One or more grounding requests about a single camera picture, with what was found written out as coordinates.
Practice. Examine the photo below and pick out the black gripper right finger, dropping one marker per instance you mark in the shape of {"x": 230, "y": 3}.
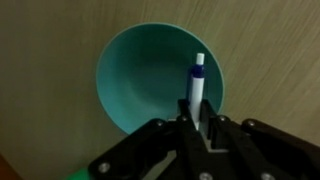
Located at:
{"x": 253, "y": 146}

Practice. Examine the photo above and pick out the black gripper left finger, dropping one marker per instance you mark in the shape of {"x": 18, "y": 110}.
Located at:
{"x": 156, "y": 146}

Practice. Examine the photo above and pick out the white and blue pen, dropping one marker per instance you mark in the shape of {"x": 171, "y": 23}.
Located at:
{"x": 196, "y": 90}

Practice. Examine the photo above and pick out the teal bowl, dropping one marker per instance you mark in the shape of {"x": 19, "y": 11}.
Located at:
{"x": 146, "y": 76}

